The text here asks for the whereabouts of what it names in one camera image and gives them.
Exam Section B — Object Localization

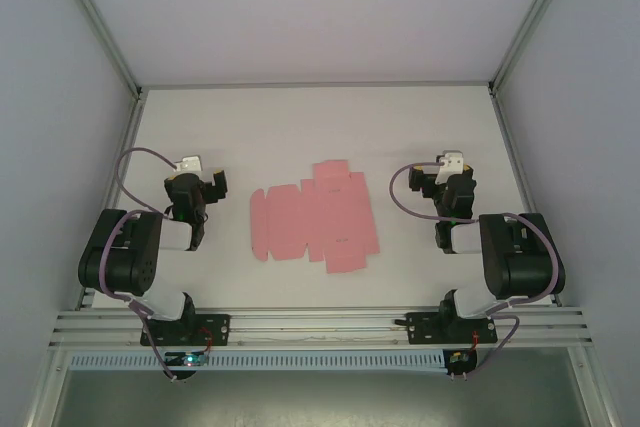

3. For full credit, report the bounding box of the pink paper box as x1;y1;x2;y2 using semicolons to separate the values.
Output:
248;160;382;276

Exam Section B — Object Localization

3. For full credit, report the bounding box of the circuit board with green light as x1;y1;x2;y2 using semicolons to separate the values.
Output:
164;352;209;368

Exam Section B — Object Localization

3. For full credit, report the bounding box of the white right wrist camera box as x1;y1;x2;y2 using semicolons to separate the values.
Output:
433;149;466;187

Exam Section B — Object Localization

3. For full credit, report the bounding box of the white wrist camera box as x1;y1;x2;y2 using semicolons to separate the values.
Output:
172;154;204;173
433;149;466;187

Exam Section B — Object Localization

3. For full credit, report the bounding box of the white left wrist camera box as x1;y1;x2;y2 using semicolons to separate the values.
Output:
172;154;204;173

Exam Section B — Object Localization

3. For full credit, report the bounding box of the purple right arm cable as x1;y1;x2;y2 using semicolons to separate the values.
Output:
389;160;567;381

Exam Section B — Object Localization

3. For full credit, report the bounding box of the aluminium table side rail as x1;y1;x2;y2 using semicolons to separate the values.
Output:
74;89;146;311
489;89;564;308

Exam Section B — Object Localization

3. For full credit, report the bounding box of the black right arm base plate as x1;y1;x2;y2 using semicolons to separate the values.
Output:
407;311;499;347

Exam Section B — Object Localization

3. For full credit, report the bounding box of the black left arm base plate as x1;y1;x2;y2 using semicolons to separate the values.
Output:
139;314;232;348

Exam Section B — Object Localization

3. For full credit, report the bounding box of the aluminium frame post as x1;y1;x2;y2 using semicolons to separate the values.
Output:
487;0;576;98
47;0;147;99

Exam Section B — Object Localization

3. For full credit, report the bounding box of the aluminium mounting rail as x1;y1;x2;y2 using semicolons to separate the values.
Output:
48;305;594;350

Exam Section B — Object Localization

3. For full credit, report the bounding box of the white slotted cable duct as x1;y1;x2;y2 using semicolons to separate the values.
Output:
69;352;446;373

